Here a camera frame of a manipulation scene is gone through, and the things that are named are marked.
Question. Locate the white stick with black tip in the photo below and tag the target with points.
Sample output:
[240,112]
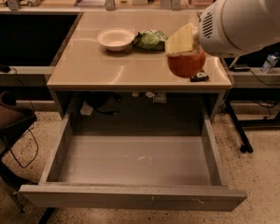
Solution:
[234,62]

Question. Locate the black snack bar wrapper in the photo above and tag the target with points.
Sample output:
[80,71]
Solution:
[200,76]

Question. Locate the black brown office chair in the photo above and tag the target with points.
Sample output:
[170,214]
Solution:
[15,120]

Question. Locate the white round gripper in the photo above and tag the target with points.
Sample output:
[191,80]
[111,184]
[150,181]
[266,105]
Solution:
[220,36]

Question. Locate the open grey drawer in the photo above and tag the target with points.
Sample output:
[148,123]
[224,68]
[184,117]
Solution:
[92,167]

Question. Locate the beige top cabinet table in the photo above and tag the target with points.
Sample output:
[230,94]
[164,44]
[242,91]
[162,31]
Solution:
[85,65]

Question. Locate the white bowl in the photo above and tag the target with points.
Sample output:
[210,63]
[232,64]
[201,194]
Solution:
[116,39]

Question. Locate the green chip bag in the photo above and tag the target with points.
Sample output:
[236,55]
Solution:
[150,40]

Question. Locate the black table leg with caster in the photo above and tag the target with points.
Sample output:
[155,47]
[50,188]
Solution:
[245,146]

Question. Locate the black device on left shelf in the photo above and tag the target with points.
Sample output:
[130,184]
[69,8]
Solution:
[4,68]

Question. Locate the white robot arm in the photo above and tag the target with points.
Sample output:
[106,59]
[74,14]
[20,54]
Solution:
[273,8]

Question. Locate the plastic water bottle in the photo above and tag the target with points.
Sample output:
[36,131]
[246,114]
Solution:
[270,62]

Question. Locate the red apple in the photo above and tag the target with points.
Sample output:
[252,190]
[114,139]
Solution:
[187,66]

